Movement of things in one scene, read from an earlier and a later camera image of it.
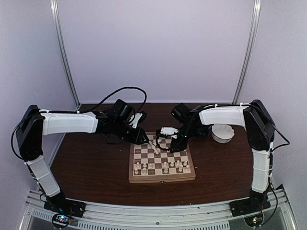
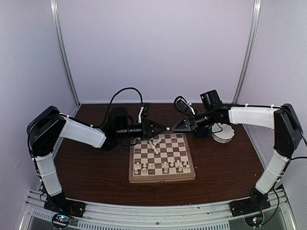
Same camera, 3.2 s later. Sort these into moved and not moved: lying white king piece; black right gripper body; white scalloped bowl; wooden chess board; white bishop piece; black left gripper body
Moved: black right gripper body; black left gripper body
Not moved: wooden chess board; white scalloped bowl; white bishop piece; lying white king piece
